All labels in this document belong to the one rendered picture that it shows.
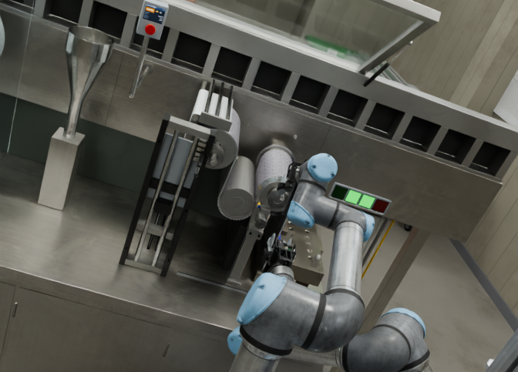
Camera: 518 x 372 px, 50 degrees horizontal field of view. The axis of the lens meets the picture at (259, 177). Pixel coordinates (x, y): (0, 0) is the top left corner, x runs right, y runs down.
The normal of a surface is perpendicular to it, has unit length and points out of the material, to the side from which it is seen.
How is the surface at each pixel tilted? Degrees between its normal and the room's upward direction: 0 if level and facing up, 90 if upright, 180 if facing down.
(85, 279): 0
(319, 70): 90
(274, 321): 76
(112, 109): 90
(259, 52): 90
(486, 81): 90
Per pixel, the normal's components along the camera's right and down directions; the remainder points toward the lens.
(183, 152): 0.00, 0.46
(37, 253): 0.34, -0.84
